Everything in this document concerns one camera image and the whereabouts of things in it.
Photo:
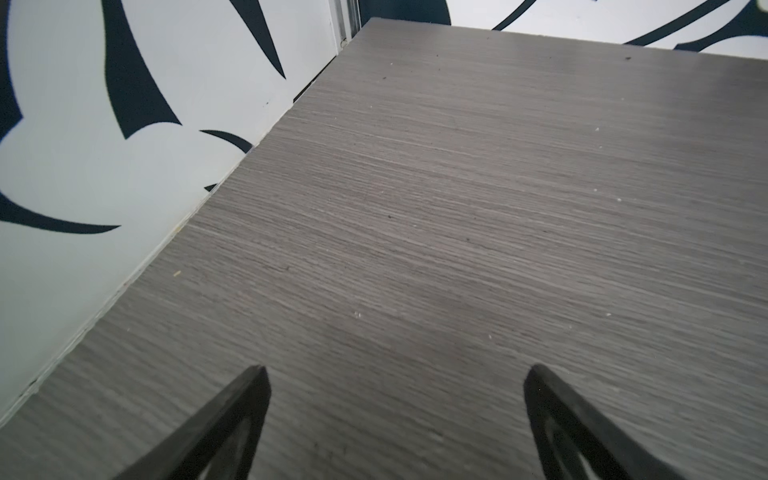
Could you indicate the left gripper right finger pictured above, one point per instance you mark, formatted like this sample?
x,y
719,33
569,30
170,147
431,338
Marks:
x,y
574,440

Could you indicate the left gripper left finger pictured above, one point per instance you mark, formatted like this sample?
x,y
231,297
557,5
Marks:
x,y
219,441

